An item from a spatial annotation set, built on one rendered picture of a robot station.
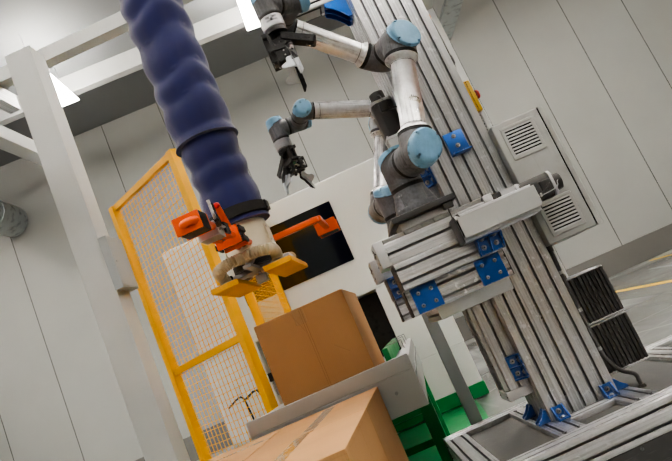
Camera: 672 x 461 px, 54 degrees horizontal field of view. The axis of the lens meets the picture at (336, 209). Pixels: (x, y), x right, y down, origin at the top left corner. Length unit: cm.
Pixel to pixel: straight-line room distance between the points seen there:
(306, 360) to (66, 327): 1001
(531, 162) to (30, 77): 286
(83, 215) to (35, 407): 914
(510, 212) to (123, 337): 226
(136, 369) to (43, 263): 929
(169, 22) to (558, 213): 156
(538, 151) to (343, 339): 106
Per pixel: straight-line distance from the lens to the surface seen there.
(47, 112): 405
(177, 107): 242
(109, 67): 1096
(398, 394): 267
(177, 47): 250
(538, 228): 241
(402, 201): 220
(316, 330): 273
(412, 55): 228
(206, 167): 234
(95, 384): 1234
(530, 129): 246
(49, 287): 1272
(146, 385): 362
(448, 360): 322
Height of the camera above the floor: 73
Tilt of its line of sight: 11 degrees up
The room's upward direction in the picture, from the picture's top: 24 degrees counter-clockwise
